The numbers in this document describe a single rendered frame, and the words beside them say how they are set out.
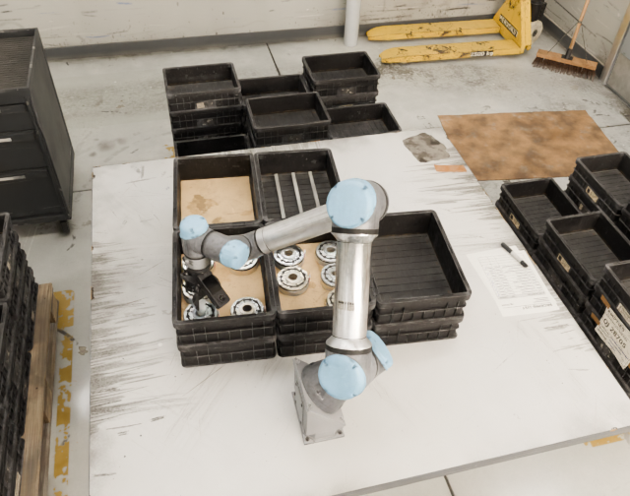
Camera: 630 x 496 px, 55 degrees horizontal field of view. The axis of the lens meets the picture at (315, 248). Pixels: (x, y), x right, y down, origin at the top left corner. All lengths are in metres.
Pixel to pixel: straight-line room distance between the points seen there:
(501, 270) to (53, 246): 2.29
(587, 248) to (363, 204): 1.81
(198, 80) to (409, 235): 1.91
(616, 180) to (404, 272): 1.77
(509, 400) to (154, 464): 1.06
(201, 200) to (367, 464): 1.12
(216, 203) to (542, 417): 1.32
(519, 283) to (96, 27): 3.78
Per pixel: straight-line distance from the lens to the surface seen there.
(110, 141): 4.19
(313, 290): 1.97
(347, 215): 1.43
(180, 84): 3.71
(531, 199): 3.43
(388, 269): 2.07
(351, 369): 1.48
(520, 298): 2.27
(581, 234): 3.14
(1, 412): 2.43
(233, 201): 2.30
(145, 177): 2.67
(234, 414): 1.87
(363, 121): 3.58
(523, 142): 4.36
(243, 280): 2.00
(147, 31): 5.11
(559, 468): 2.78
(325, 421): 1.74
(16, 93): 3.03
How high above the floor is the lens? 2.31
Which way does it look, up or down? 45 degrees down
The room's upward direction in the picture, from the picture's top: 3 degrees clockwise
